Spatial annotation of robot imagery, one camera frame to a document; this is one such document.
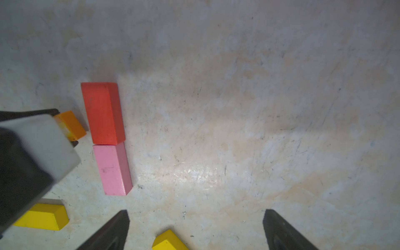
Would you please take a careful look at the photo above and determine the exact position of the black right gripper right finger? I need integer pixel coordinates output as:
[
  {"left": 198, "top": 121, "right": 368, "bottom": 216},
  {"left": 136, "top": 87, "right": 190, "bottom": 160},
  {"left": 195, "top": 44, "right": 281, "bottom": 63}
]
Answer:
[{"left": 263, "top": 209, "right": 318, "bottom": 250}]

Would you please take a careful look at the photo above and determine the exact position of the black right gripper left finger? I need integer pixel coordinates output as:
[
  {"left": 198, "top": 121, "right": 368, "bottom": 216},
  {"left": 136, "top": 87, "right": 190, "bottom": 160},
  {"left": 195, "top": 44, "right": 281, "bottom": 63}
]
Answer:
[{"left": 77, "top": 210, "right": 130, "bottom": 250}]

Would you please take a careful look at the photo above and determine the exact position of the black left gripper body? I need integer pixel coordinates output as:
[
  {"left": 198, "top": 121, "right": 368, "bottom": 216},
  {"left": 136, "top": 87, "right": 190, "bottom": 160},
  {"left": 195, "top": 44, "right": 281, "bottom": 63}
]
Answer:
[{"left": 1, "top": 114, "right": 81, "bottom": 233}]

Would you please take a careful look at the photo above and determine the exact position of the orange cylinder block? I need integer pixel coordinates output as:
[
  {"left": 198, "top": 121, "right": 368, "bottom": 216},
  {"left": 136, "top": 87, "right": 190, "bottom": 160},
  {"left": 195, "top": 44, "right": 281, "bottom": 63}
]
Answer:
[{"left": 54, "top": 110, "right": 86, "bottom": 142}]

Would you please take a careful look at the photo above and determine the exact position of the red block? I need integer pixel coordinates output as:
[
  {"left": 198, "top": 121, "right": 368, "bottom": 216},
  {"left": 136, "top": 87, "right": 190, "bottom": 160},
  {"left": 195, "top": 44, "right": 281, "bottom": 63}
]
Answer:
[{"left": 81, "top": 82, "right": 126, "bottom": 145}]

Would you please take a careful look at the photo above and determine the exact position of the long yellow block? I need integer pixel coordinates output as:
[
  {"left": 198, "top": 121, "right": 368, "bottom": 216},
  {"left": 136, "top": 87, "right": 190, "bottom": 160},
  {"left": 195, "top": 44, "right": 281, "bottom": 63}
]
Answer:
[
  {"left": 13, "top": 203, "right": 69, "bottom": 231},
  {"left": 152, "top": 229, "right": 188, "bottom": 250}
]

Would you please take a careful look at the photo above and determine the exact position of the light pink block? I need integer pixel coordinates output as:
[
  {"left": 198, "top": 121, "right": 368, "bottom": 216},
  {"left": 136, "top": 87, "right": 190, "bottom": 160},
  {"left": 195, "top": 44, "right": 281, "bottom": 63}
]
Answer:
[{"left": 93, "top": 143, "right": 133, "bottom": 196}]

